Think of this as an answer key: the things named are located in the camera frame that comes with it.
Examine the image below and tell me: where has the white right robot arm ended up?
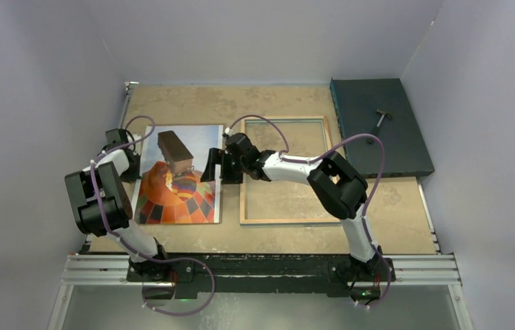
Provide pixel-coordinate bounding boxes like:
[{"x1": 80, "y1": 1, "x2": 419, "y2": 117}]
[{"x1": 211, "y1": 132, "x2": 389, "y2": 280}]

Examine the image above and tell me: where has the claw hammer with grey handle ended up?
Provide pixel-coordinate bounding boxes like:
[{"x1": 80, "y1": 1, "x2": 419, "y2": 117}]
[{"x1": 370, "y1": 109, "x2": 393, "y2": 137}]

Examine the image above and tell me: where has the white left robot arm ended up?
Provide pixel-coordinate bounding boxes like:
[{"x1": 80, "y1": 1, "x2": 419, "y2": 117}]
[{"x1": 64, "y1": 129, "x2": 208, "y2": 281}]

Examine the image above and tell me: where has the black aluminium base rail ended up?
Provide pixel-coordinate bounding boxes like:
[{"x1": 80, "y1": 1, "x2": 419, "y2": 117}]
[{"x1": 62, "y1": 253, "x2": 461, "y2": 301}]

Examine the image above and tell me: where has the hot air balloon photo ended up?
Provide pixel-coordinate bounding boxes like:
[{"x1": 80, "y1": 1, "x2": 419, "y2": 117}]
[{"x1": 132, "y1": 124, "x2": 223, "y2": 225}]

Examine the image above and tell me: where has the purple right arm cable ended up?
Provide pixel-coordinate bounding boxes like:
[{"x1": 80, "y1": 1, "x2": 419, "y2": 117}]
[{"x1": 223, "y1": 114, "x2": 395, "y2": 311}]

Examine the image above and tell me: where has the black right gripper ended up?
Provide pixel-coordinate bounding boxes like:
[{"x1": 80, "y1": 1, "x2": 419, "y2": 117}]
[{"x1": 201, "y1": 148, "x2": 248, "y2": 185}]

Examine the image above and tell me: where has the blue wooden picture frame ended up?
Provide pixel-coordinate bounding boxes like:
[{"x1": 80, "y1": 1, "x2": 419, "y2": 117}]
[{"x1": 235, "y1": 115, "x2": 339, "y2": 226}]

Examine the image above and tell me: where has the dark grey flat box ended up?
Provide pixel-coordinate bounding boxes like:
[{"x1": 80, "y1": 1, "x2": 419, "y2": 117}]
[{"x1": 329, "y1": 78, "x2": 435, "y2": 177}]

